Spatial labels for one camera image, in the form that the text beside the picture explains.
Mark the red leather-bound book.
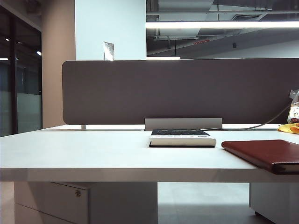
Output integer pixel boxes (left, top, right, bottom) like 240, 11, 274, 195
221, 139, 299, 175

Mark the black book with white pages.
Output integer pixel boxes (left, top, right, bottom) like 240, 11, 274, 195
149, 128, 217, 148

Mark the grey fabric desk partition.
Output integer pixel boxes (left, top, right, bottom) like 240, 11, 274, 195
62, 57, 299, 125

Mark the short ceiling light strip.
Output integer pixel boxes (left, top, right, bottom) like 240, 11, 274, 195
146, 56, 181, 60

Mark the white drawer cabinet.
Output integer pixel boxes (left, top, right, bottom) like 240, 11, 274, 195
14, 181, 157, 224

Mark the yellow cloth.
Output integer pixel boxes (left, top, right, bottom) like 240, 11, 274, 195
277, 123, 299, 135

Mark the printed clear snack bag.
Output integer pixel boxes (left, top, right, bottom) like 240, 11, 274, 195
286, 88, 299, 125

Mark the white cabinet on casters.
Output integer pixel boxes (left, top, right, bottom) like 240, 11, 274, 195
249, 182, 299, 224

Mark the grey metal cable flap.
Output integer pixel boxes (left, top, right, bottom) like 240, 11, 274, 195
144, 118, 223, 130

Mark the metal wall plate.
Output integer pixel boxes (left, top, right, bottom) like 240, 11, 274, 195
104, 42, 114, 61

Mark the grey power cable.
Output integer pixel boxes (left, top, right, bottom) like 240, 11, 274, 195
203, 100, 294, 131

